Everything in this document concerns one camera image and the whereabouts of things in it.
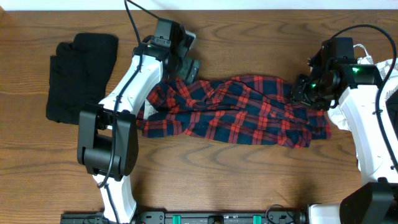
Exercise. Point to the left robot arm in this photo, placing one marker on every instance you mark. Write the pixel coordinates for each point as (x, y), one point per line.
(107, 131)

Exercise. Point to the red navy plaid shirt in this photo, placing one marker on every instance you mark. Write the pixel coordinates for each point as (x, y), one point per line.
(250, 110)

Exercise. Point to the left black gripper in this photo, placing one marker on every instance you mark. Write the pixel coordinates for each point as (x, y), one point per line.
(185, 64)

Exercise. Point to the black folded garment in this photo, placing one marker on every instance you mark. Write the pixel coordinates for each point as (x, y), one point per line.
(79, 73)

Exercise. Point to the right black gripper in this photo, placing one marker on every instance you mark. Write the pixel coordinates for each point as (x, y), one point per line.
(298, 93)

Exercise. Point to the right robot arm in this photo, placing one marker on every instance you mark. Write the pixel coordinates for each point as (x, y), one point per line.
(375, 201)

